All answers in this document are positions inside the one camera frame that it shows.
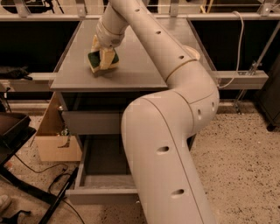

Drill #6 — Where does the white shoe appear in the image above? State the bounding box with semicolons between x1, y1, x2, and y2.
0;194;11;213

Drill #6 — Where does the aluminium rail frame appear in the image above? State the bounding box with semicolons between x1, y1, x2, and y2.
0;0;280;92

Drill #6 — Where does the open bottom drawer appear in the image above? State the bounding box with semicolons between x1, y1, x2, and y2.
66;134;139;205

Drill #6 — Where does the white cable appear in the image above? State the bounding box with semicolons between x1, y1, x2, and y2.
219;10;247;89

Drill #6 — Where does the white paper bowl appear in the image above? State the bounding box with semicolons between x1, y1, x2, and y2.
185;45;200;60

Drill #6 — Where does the black floor cable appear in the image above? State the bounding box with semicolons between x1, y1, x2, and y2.
14;152;86;224

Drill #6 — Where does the grey wooden drawer cabinet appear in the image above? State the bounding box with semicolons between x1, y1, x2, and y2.
50;17;221;205

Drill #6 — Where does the black stand frame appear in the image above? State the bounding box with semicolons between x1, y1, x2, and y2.
0;111;81;224

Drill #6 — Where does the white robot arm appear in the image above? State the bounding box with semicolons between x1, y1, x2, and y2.
94;0;219;224

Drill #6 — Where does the cardboard box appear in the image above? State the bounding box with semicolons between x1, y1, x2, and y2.
35;94;81;162

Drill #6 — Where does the green yellow sponge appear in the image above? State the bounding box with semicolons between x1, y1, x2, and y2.
87;51;119;74

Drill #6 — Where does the closed middle drawer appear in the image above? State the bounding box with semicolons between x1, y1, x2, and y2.
62;111;121;135

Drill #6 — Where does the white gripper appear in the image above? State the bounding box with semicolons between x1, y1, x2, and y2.
91;3;129;70

